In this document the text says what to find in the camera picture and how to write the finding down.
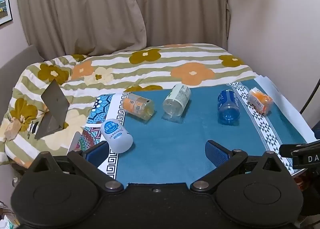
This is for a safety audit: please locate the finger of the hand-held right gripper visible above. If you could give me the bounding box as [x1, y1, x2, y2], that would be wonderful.
[279, 142, 308, 157]

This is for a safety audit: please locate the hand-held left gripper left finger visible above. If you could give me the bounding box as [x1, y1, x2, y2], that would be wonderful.
[24, 141, 125, 192]

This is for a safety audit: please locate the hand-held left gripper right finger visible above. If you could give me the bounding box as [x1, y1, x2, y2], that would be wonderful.
[190, 140, 292, 192]

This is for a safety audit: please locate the white cup with blue label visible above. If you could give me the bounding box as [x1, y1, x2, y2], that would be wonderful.
[100, 118, 133, 154]

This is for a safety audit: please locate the blue transparent cup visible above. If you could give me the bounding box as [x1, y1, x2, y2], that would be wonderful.
[217, 90, 240, 125]

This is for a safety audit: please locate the small orange and white cup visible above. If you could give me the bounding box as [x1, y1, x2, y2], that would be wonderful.
[247, 87, 273, 115]

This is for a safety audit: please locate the clear cup with orange label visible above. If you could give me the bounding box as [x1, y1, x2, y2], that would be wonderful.
[122, 93, 155, 120]

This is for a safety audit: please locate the white card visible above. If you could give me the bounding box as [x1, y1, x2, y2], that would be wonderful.
[67, 131, 82, 154]

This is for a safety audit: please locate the colourful floral patterned cloth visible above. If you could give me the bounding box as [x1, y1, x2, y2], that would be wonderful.
[79, 94, 115, 150]

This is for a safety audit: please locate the teal mat with patterned borders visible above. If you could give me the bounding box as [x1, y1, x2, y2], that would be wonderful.
[99, 79, 309, 185]

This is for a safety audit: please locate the grey folding stand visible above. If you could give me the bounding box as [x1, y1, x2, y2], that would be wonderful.
[34, 80, 70, 140]

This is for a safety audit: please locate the white sheet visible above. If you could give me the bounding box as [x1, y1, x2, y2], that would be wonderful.
[254, 75, 316, 142]

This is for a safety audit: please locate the clear bottle white label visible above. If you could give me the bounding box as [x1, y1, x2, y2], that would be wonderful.
[162, 84, 191, 117]

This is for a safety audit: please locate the small wooden object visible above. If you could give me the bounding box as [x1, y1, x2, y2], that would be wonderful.
[4, 118, 22, 142]

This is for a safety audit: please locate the striped floral blanket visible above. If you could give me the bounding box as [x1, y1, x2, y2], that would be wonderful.
[0, 43, 258, 165]

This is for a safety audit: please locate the grey sofa backrest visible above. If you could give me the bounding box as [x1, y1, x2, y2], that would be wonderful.
[0, 44, 44, 124]

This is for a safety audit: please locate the beige curtain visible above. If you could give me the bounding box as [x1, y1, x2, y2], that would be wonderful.
[126, 0, 230, 51]
[14, 0, 147, 61]

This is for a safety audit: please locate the black cable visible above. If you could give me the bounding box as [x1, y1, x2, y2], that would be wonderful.
[299, 69, 320, 115]

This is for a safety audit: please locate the framed wall picture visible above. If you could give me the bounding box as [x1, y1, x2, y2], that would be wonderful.
[0, 0, 13, 28]

